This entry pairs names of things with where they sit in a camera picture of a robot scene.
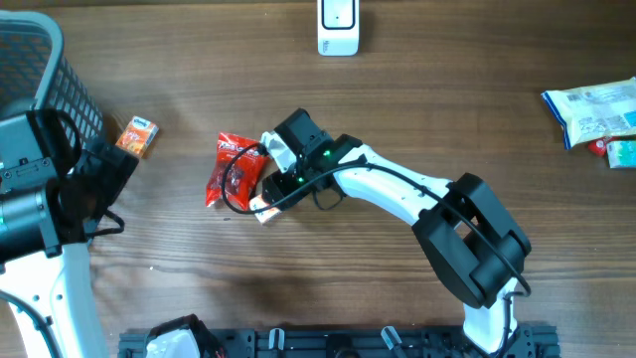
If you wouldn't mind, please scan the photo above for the orange tissue pack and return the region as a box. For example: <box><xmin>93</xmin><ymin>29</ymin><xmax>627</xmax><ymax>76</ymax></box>
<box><xmin>249</xmin><ymin>194</ymin><xmax>281</xmax><ymax>225</ymax></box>
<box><xmin>115</xmin><ymin>116</ymin><xmax>159</xmax><ymax>158</ymax></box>

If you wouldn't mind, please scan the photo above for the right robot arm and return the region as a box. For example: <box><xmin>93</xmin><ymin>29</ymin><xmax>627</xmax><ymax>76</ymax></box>
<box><xmin>259</xmin><ymin>108</ymin><xmax>532</xmax><ymax>357</ymax></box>

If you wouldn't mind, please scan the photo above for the cream snack pouch blue seal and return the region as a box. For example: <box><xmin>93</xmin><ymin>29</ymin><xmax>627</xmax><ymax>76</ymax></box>
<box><xmin>541</xmin><ymin>77</ymin><xmax>635</xmax><ymax>150</ymax></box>

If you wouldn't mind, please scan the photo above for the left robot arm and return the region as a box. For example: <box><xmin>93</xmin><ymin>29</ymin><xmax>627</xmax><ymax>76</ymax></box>
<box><xmin>1</xmin><ymin>109</ymin><xmax>138</xmax><ymax>357</ymax></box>

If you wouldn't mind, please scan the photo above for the white barcode scanner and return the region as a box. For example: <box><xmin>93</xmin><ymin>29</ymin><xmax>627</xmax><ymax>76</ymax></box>
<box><xmin>317</xmin><ymin>0</ymin><xmax>360</xmax><ymax>57</ymax></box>

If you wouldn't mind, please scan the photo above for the teal tissue pack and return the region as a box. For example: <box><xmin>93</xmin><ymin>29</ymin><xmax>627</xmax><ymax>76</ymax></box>
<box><xmin>607</xmin><ymin>140</ymin><xmax>636</xmax><ymax>169</ymax></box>

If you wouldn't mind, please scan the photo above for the red snack bag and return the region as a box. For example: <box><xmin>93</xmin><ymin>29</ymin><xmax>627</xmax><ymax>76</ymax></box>
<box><xmin>205</xmin><ymin>132</ymin><xmax>268</xmax><ymax>211</ymax></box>

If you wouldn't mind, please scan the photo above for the grey plastic shopping basket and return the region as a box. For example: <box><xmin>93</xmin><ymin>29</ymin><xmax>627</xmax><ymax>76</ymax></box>
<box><xmin>1</xmin><ymin>10</ymin><xmax>105</xmax><ymax>145</ymax></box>

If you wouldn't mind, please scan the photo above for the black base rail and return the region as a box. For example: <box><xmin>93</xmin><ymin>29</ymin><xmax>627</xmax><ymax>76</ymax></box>
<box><xmin>117</xmin><ymin>325</ymin><xmax>561</xmax><ymax>358</ymax></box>

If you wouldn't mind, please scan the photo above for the left camera cable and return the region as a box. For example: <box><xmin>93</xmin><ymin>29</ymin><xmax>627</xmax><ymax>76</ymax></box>
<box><xmin>0</xmin><ymin>111</ymin><xmax>125</xmax><ymax>358</ymax></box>

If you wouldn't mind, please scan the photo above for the red candy bar wrapper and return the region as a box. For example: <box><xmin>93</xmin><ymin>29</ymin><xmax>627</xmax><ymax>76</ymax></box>
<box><xmin>587</xmin><ymin>136</ymin><xmax>615</xmax><ymax>157</ymax></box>

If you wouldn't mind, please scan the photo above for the right camera cable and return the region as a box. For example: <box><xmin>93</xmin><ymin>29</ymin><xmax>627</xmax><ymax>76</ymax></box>
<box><xmin>220</xmin><ymin>142</ymin><xmax>533</xmax><ymax>358</ymax></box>

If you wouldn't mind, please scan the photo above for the camera cable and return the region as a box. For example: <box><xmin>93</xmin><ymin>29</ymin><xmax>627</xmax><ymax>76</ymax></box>
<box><xmin>220</xmin><ymin>142</ymin><xmax>533</xmax><ymax>358</ymax></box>
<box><xmin>0</xmin><ymin>111</ymin><xmax>125</xmax><ymax>358</ymax></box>

